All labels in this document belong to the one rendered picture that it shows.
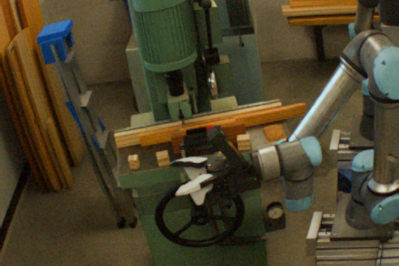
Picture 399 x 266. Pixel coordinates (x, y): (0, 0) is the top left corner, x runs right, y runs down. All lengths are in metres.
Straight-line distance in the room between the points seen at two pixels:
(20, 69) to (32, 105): 0.24
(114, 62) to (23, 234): 1.88
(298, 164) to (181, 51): 0.69
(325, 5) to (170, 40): 2.24
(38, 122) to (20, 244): 0.77
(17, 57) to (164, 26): 1.56
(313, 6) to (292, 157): 2.68
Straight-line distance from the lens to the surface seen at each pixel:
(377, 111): 1.43
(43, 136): 3.51
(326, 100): 1.49
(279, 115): 2.16
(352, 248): 1.86
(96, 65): 4.73
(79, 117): 2.87
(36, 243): 3.32
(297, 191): 1.44
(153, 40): 1.90
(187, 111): 2.05
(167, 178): 2.04
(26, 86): 3.37
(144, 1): 1.85
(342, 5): 4.02
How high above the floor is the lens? 2.03
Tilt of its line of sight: 30 degrees down
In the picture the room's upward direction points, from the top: 11 degrees counter-clockwise
